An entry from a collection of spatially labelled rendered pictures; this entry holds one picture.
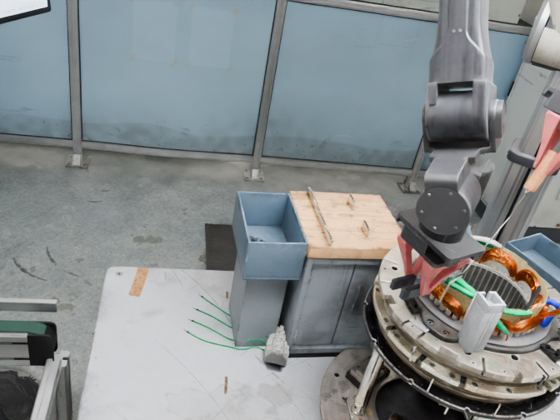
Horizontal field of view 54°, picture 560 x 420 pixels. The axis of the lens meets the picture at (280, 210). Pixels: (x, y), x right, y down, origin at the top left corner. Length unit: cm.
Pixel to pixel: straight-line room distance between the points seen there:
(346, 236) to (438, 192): 45
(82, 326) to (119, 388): 122
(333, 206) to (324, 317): 22
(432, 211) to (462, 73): 15
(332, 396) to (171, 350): 33
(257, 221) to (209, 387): 33
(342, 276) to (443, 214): 47
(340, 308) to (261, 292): 16
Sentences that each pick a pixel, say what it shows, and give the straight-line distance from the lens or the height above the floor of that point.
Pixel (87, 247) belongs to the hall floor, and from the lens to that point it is 267.
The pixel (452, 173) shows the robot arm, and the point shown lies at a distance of 60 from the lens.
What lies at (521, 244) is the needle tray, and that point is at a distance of 123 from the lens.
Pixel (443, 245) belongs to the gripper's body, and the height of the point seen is 126.
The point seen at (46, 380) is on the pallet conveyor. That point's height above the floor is 69.
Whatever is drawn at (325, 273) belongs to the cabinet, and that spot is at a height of 100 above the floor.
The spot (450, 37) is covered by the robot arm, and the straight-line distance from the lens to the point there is 66.
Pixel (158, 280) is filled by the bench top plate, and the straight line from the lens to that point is 129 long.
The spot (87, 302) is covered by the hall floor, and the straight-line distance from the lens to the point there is 239.
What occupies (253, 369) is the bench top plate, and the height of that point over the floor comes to 78.
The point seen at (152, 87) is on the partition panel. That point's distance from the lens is 307.
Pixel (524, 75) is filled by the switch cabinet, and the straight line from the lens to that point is 335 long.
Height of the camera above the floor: 163
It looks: 32 degrees down
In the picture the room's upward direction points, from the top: 11 degrees clockwise
